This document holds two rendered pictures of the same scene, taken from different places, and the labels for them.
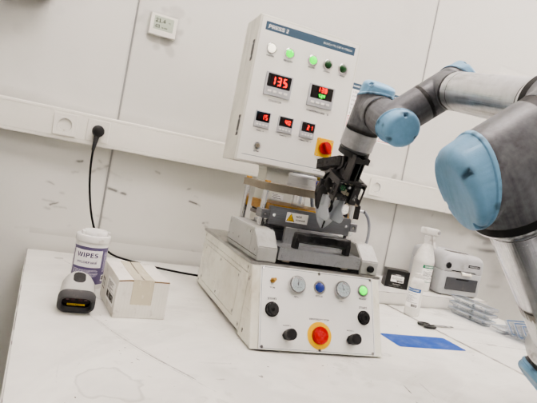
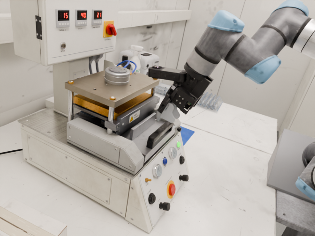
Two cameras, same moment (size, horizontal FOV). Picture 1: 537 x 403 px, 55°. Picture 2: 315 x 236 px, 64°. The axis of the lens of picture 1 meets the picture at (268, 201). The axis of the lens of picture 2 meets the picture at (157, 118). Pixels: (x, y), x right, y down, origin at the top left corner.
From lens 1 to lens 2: 89 cm
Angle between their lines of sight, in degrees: 51
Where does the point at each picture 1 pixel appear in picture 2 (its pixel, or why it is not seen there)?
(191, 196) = not seen: outside the picture
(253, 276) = (137, 187)
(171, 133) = not seen: outside the picture
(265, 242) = (136, 158)
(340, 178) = (191, 96)
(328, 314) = (170, 173)
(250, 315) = (143, 213)
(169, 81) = not seen: outside the picture
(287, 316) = (157, 194)
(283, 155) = (83, 46)
